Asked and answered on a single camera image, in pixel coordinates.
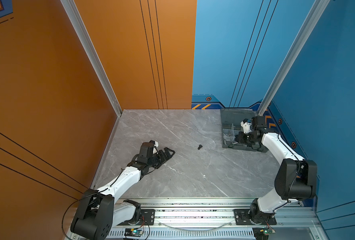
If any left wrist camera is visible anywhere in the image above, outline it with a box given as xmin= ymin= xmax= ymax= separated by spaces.
xmin=149 ymin=140 xmax=158 ymax=154

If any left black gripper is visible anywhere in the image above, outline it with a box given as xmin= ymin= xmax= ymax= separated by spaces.
xmin=147 ymin=147 xmax=175 ymax=169

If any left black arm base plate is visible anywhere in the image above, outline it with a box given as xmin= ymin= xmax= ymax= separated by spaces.
xmin=119 ymin=209 xmax=155 ymax=226

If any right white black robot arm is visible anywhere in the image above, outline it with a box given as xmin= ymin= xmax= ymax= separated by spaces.
xmin=236 ymin=116 xmax=317 ymax=225

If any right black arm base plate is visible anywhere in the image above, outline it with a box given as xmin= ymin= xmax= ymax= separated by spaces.
xmin=233 ymin=209 xmax=277 ymax=226

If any right green circuit board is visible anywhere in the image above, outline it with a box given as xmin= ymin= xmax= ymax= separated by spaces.
xmin=252 ymin=228 xmax=276 ymax=240

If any right aluminium corner post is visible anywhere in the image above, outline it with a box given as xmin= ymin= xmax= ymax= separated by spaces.
xmin=257 ymin=0 xmax=330 ymax=116

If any grey compartment organizer box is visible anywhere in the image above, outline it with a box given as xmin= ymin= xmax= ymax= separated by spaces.
xmin=220 ymin=109 xmax=268 ymax=153

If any left aluminium corner post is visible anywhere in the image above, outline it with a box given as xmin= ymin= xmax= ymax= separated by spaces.
xmin=60 ymin=0 xmax=122 ymax=118

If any aluminium rail frame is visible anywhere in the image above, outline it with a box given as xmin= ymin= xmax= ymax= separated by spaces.
xmin=64 ymin=196 xmax=329 ymax=240

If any aluminium corner post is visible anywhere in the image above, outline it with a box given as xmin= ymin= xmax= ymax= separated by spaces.
xmin=60 ymin=0 xmax=122 ymax=118
xmin=257 ymin=0 xmax=330 ymax=116

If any clear curved cable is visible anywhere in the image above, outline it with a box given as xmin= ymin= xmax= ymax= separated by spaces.
xmin=156 ymin=220 xmax=233 ymax=232

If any left green circuit board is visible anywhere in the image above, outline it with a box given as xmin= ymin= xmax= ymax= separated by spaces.
xmin=124 ymin=228 xmax=144 ymax=238

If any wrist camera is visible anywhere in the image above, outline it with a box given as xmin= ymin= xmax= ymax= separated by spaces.
xmin=149 ymin=140 xmax=158 ymax=154
xmin=240 ymin=119 xmax=252 ymax=134

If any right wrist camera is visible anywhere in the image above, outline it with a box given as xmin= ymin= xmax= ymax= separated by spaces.
xmin=240 ymin=119 xmax=252 ymax=134

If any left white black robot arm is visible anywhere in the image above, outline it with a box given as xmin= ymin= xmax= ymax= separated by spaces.
xmin=70 ymin=141 xmax=175 ymax=240

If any green circuit board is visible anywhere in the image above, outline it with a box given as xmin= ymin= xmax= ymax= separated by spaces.
xmin=252 ymin=228 xmax=276 ymax=240
xmin=124 ymin=228 xmax=144 ymax=238

